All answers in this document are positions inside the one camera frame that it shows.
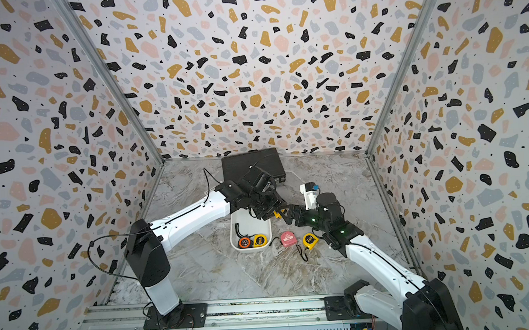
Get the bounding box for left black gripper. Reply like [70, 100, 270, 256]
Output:
[248, 186, 290, 221]

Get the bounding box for pink tape measure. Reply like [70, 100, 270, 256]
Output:
[270, 231, 298, 248]

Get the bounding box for white plastic storage tray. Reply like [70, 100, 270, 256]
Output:
[230, 209, 273, 254]

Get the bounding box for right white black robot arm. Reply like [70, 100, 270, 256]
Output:
[278, 192, 464, 330]

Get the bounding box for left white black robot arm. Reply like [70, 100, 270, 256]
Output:
[125, 165, 286, 318]

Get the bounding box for orange black tape measure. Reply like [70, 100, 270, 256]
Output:
[238, 237, 253, 250]

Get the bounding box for black hard carrying case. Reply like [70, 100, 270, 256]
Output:
[221, 148, 286, 183]

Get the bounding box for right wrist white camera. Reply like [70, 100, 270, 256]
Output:
[299, 182, 320, 210]

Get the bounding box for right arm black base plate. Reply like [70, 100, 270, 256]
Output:
[323, 296, 373, 321]

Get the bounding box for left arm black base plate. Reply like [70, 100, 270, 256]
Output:
[143, 303, 208, 330]

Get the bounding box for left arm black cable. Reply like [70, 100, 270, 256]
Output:
[86, 231, 155, 284]

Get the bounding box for aluminium front rail frame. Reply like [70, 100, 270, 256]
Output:
[80, 294, 398, 330]

